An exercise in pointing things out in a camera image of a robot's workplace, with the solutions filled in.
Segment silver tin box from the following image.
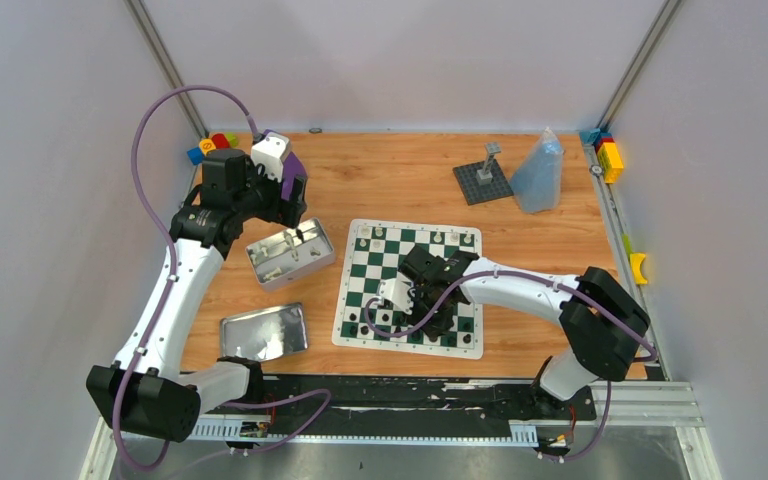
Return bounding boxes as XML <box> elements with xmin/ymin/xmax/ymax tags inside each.
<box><xmin>246</xmin><ymin>217</ymin><xmax>336</xmax><ymax>292</ymax></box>

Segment green white chess board mat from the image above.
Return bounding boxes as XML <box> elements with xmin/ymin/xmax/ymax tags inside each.
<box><xmin>332</xmin><ymin>219</ymin><xmax>484</xmax><ymax>360</ymax></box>

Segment silver tin lid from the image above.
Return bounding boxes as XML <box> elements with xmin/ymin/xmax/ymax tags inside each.
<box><xmin>219</xmin><ymin>302</ymin><xmax>309</xmax><ymax>362</ymax></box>

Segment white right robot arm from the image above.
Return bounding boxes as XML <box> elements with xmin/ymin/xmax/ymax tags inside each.
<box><xmin>378</xmin><ymin>246</ymin><xmax>657</xmax><ymax>418</ymax></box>

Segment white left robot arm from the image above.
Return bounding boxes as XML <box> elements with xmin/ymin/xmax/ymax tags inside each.
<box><xmin>86</xmin><ymin>143</ymin><xmax>308</xmax><ymax>442</ymax></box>

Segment purple metronome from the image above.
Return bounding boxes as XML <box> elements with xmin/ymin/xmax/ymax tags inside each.
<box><xmin>281</xmin><ymin>151</ymin><xmax>308</xmax><ymax>201</ymax></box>

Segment colourful toy block stack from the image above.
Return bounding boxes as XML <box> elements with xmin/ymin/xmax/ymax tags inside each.
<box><xmin>187</xmin><ymin>132</ymin><xmax>239</xmax><ymax>165</ymax></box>

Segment grey lego baseplate with tower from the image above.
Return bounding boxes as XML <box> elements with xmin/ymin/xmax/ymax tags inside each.
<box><xmin>453</xmin><ymin>142</ymin><xmax>513</xmax><ymax>206</ymax></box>

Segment blue plastic bag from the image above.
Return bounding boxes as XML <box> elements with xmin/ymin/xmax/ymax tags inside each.
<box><xmin>509</xmin><ymin>128</ymin><xmax>564</xmax><ymax>214</ymax></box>

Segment yellow curved block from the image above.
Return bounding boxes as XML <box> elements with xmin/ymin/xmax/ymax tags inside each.
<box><xmin>629</xmin><ymin>252</ymin><xmax>649</xmax><ymax>285</ymax></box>

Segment yellow red blue duplo bricks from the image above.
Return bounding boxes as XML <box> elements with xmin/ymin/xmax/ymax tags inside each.
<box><xmin>579</xmin><ymin>129</ymin><xmax>624</xmax><ymax>184</ymax></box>

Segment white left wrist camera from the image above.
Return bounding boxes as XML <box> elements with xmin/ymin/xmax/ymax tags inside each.
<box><xmin>250</xmin><ymin>132</ymin><xmax>291</xmax><ymax>182</ymax></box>

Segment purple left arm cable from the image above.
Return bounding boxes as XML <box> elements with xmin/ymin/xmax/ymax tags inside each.
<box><xmin>110</xmin><ymin>84</ymin><xmax>263</xmax><ymax>474</ymax></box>

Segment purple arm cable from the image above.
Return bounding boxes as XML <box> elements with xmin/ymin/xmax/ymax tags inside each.
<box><xmin>362</xmin><ymin>268</ymin><xmax>658</xmax><ymax>463</ymax></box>
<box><xmin>110</xmin><ymin>84</ymin><xmax>263</xmax><ymax>474</ymax></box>

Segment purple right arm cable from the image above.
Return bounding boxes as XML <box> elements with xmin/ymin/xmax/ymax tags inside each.
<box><xmin>362</xmin><ymin>268</ymin><xmax>658</xmax><ymax>463</ymax></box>

